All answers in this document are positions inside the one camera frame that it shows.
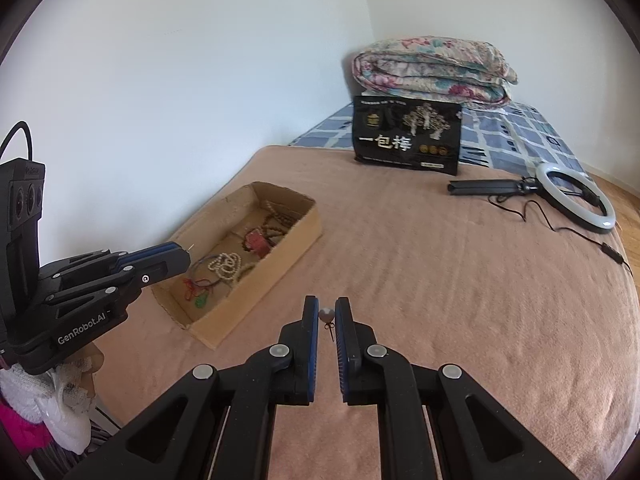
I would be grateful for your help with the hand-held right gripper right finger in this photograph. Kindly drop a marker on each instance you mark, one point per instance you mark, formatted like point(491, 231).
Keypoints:
point(342, 350)

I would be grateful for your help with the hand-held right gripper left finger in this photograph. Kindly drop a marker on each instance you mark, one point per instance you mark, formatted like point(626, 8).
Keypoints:
point(311, 350)

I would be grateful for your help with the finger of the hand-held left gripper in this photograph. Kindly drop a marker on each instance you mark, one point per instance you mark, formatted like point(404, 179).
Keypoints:
point(150, 255)
point(160, 272)

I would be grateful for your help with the pearl earring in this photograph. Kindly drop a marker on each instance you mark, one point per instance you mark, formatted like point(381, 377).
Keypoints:
point(325, 316)

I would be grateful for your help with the blue bangle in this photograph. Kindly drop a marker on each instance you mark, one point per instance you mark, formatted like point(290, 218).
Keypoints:
point(200, 264)

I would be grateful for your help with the cardboard box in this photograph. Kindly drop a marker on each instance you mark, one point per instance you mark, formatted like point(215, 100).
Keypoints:
point(280, 265)

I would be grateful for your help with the white crumpled cloth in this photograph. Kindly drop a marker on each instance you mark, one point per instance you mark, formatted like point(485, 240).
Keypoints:
point(60, 400)

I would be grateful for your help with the pink fluffy cloth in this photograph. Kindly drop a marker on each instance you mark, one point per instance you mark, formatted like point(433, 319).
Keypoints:
point(17, 427)

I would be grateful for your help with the pink blanket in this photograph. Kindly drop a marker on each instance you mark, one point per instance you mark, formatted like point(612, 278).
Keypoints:
point(450, 280)

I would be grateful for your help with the black folded tripod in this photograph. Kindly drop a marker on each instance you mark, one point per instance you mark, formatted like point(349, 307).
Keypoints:
point(490, 186)

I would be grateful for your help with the black snack bag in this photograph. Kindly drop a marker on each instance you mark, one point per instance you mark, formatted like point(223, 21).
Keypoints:
point(400, 135)

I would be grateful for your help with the blue checkered bedsheet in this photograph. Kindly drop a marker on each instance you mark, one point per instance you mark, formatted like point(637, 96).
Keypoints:
point(510, 130)

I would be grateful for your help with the folded floral quilt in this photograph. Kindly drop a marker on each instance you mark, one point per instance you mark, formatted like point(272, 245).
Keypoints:
point(430, 65)

